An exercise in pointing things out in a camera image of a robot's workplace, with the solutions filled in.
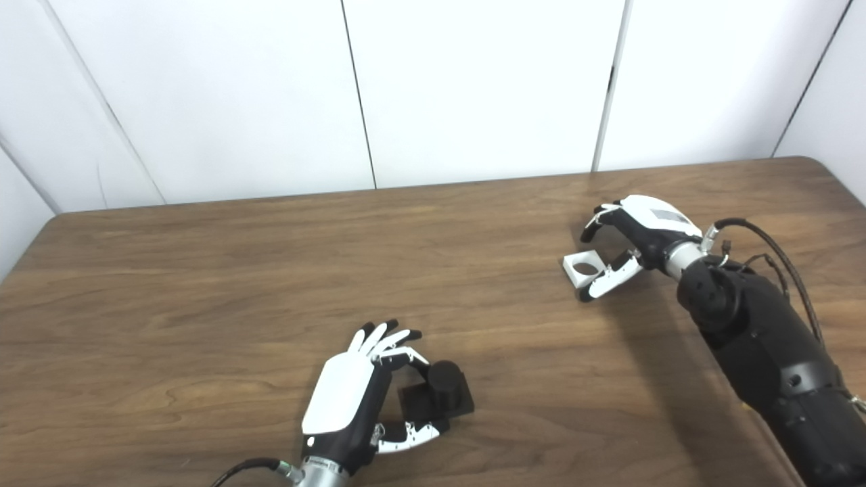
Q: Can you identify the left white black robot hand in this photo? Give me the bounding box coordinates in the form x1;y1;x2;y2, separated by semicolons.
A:
300;319;451;475

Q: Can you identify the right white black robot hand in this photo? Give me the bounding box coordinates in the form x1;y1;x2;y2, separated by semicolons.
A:
578;194;705;304

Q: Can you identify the right thin wire bundle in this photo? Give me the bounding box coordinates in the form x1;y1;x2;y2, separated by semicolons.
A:
720;239;794;300

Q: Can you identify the white square piece with hole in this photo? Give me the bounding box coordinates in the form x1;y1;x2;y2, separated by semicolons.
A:
561;250;611;289

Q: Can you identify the black peg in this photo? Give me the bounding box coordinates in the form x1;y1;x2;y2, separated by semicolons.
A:
397;360;476;425

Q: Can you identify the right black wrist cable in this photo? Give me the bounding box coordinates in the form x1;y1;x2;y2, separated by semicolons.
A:
700;217;827;347

